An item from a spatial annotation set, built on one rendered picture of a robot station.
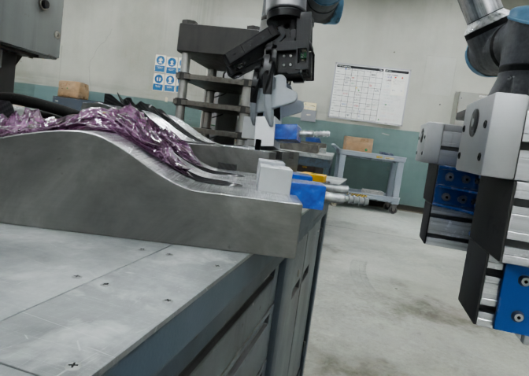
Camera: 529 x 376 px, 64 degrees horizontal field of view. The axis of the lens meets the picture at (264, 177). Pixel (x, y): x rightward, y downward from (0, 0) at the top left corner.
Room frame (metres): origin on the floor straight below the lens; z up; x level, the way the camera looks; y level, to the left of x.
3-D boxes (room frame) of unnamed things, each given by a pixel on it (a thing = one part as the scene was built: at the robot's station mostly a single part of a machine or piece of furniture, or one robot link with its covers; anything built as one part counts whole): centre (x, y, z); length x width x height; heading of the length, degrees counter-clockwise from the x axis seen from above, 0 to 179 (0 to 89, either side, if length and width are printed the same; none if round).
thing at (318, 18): (1.07, -0.08, 1.25); 0.11 x 0.11 x 0.08; 1
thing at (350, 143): (6.61, -1.36, 0.94); 0.41 x 0.33 x 0.29; 88
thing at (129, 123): (0.53, 0.21, 0.90); 0.26 x 0.18 x 0.08; 92
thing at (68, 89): (7.47, 3.50, 1.26); 0.42 x 0.33 x 0.29; 81
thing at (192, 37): (5.46, 0.58, 1.03); 1.54 x 0.94 x 2.06; 171
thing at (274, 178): (0.49, -0.06, 0.86); 0.13 x 0.05 x 0.05; 92
